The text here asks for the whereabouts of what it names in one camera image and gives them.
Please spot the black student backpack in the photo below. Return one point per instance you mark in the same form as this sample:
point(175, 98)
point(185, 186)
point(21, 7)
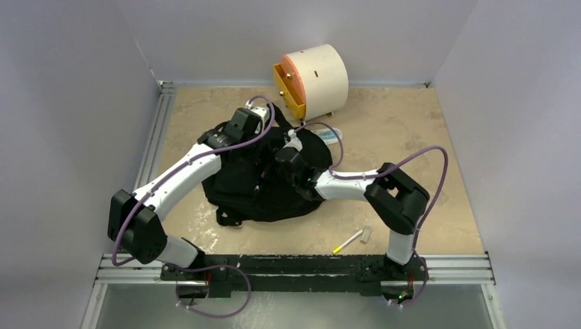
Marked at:
point(252, 185)

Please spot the grey marker cap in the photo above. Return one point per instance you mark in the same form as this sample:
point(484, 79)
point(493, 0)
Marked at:
point(365, 234)

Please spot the blue scissors blister pack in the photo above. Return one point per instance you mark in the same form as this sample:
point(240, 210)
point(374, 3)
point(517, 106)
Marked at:
point(328, 136)

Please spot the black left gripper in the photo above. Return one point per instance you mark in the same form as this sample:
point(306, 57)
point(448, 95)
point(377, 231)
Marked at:
point(255, 136)

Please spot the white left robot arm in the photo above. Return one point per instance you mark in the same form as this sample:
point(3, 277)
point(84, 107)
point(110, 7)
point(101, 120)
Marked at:
point(135, 219)

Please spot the yellow white marker pen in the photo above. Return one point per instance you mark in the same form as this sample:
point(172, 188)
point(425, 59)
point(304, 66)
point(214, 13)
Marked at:
point(350, 240)

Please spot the cream cylindrical drawer box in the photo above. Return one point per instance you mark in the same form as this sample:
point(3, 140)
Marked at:
point(323, 77)

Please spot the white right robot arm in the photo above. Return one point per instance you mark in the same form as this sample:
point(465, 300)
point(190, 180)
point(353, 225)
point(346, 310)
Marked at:
point(398, 200)

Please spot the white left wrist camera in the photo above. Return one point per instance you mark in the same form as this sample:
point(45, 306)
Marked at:
point(263, 112)

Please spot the aluminium table frame rail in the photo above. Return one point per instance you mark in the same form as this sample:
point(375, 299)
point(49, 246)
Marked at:
point(108, 275)

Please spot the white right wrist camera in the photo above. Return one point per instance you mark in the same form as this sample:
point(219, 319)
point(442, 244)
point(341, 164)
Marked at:
point(292, 140)

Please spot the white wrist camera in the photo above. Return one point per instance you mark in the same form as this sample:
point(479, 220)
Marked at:
point(263, 112)
point(292, 140)

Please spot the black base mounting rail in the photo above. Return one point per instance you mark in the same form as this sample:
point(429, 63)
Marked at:
point(368, 275)

